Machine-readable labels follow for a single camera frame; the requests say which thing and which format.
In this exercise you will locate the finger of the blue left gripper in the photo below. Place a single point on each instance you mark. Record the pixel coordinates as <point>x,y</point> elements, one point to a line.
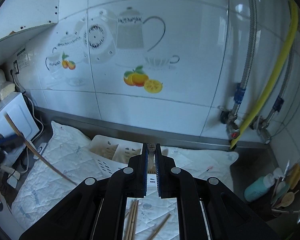
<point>11,142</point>

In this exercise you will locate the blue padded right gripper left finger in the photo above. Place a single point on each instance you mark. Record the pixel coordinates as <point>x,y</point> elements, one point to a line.
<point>137,181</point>

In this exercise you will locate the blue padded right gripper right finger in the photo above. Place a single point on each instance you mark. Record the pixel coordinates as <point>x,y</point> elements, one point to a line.
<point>166,180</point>

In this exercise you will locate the white plastic utensil holder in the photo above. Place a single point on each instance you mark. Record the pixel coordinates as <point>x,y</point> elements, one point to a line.
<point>113,154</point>

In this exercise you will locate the white microwave oven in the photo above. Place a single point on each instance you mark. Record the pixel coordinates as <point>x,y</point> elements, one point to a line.
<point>16,125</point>

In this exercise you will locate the teal spray bottle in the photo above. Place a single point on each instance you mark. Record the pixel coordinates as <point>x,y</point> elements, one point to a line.
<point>262,185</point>

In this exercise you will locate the chrome water valve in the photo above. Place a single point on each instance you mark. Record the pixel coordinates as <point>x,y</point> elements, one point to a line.
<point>260,125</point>

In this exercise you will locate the wooden spoon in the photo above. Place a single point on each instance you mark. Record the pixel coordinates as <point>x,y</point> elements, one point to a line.
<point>287,199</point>

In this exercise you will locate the black utensil pot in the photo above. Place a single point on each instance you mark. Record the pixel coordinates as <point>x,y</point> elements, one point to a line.
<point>281,189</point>

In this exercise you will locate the red handled water valve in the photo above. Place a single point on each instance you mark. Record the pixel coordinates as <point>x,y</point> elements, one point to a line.
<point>232,128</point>

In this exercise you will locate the green wall cabinet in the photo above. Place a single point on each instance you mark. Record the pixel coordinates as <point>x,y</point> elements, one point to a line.
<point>20,20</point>

